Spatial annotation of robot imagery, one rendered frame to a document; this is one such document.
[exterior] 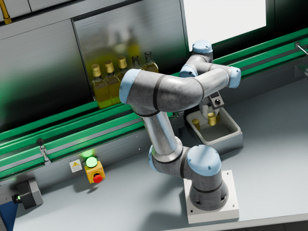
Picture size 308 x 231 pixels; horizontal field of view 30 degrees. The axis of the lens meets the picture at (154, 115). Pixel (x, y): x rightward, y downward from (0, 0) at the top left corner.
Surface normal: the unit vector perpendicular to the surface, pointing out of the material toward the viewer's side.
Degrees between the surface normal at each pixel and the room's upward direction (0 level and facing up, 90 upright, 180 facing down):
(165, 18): 90
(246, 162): 0
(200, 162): 10
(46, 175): 90
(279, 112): 0
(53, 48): 90
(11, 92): 90
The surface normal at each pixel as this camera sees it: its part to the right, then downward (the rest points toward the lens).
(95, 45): 0.36, 0.55
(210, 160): -0.04, -0.68
